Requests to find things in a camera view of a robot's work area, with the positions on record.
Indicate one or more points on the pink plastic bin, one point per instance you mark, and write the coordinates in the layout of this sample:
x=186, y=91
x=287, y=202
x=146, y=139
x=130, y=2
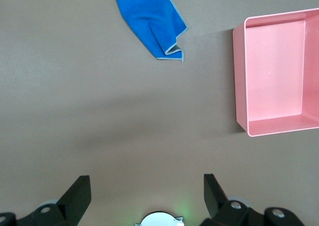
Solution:
x=274, y=74

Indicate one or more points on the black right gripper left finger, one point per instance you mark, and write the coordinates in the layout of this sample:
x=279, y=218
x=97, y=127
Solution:
x=72, y=206

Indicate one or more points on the blue microfibre cloth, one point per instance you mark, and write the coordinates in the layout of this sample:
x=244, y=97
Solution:
x=149, y=17

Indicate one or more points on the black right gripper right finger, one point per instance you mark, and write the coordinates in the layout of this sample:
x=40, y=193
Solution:
x=216, y=206

